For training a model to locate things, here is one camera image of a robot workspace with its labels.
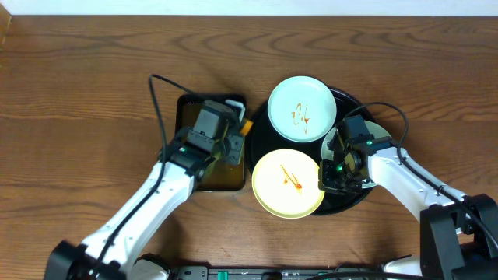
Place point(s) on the orange green scrub sponge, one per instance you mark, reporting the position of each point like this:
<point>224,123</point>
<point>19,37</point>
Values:
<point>246,126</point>

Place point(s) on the yellow plate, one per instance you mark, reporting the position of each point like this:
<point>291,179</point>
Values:
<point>285,183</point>

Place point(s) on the light green plate rear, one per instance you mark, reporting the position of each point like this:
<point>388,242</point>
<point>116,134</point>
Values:
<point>302,109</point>

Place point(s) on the light green plate right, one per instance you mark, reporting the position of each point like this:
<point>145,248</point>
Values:
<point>331,143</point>

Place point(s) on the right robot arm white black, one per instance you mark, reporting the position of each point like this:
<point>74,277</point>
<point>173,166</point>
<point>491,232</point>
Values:
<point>458,232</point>

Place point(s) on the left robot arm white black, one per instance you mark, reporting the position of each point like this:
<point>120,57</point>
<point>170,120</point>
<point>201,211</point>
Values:
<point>111,251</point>

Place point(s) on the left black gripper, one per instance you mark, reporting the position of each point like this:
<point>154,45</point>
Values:
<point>234,143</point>

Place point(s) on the black rectangular water tray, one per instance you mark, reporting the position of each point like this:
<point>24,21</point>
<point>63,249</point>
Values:
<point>224,177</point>

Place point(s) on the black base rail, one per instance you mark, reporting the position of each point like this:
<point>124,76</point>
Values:
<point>204,273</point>

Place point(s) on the round black serving tray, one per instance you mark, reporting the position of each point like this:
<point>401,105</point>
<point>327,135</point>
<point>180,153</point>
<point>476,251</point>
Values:
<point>263,138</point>

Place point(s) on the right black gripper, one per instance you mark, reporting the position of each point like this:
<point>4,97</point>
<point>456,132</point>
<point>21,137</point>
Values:
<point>327,183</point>

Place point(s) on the light green plate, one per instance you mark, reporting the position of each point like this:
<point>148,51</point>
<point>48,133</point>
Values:
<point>331,143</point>
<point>302,109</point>

